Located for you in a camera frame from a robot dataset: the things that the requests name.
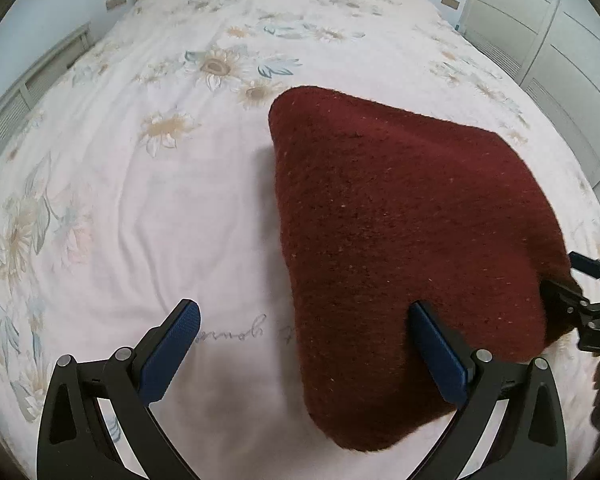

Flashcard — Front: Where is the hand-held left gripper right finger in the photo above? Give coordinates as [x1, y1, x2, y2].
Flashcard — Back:
[409, 301, 568, 480]

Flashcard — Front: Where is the white wardrobe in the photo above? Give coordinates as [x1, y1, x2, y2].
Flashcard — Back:
[462, 0, 600, 187]

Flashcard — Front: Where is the floral white bed sheet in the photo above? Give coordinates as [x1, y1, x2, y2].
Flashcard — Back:
[0, 0, 600, 480]

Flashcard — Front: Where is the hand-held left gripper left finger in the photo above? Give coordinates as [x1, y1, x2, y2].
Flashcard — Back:
[36, 298, 202, 480]

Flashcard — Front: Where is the dark red knitted sweater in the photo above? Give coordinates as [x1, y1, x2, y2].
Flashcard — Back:
[268, 86, 588, 453]

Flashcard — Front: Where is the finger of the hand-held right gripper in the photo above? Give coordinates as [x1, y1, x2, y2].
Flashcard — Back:
[568, 251, 600, 302]
[539, 279, 600, 325]

